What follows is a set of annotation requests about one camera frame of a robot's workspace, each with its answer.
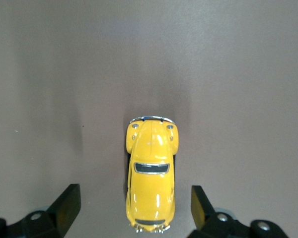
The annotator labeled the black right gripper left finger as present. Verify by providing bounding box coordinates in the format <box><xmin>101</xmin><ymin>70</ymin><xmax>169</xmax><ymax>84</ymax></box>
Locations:
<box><xmin>0</xmin><ymin>183</ymin><xmax>81</xmax><ymax>238</ymax></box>

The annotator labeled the yellow beetle toy car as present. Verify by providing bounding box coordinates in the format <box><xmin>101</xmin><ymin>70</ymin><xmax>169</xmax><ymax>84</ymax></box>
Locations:
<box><xmin>125</xmin><ymin>115</ymin><xmax>180</xmax><ymax>235</ymax></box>

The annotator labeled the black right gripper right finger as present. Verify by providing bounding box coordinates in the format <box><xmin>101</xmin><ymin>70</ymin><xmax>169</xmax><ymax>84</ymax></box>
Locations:
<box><xmin>190</xmin><ymin>185</ymin><xmax>290</xmax><ymax>238</ymax></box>

